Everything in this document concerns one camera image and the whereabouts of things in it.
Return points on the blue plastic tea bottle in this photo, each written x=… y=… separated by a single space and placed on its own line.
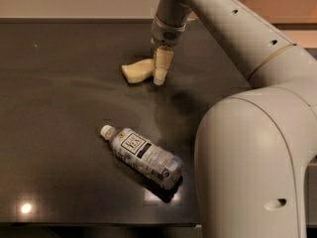
x=150 y=160

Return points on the yellow sponge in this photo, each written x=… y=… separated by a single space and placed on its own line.
x=138 y=71

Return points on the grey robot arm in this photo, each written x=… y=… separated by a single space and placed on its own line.
x=252 y=149

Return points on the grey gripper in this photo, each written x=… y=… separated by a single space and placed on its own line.
x=167 y=36

